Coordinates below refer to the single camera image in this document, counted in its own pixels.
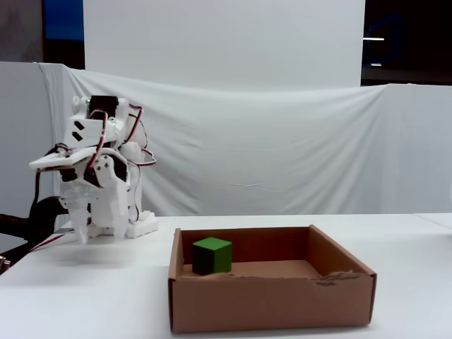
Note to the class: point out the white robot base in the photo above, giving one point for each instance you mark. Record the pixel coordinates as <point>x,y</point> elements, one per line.
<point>141,226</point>

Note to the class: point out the dark blue panel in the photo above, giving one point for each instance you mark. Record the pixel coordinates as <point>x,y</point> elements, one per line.
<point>63,31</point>

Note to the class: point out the green cube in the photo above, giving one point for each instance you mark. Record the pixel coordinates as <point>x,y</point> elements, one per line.
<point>212,256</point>

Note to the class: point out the brown cardboard box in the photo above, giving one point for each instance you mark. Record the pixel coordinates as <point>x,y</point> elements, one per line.
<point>268,303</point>

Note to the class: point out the white backdrop board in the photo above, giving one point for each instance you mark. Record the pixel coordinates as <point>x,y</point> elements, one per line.
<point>222,39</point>

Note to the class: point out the dark glass window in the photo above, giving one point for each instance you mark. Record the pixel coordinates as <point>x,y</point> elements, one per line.
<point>409,21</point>

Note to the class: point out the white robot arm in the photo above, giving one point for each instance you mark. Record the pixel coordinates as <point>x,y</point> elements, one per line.
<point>88,129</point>

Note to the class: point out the metal table clamp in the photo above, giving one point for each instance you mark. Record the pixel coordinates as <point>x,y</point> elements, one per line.
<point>4,263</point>

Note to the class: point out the white draped cloth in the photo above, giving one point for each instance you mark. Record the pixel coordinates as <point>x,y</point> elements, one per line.
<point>265,148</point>

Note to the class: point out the black office chair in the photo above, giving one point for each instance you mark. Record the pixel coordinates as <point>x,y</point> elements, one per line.
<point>44,212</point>

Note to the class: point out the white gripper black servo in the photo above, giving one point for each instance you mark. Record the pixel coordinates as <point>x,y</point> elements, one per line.
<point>92,192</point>

